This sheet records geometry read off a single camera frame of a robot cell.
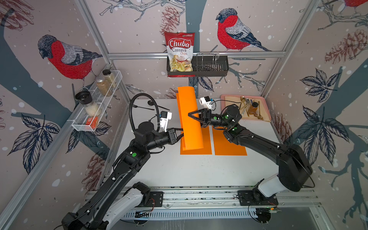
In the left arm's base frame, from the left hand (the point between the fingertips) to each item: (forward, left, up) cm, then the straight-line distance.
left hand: (189, 130), depth 62 cm
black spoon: (+46, +32, -32) cm, 65 cm away
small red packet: (+5, +45, -1) cm, 46 cm away
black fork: (+44, +45, -34) cm, 72 cm away
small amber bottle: (+36, -49, -28) cm, 67 cm away
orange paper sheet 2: (+8, -23, -33) cm, 41 cm away
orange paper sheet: (-3, -1, 0) cm, 3 cm away
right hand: (+5, 0, +2) cm, 5 cm away
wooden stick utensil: (+41, -57, -33) cm, 78 cm away
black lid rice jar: (+11, +47, +2) cm, 48 cm away
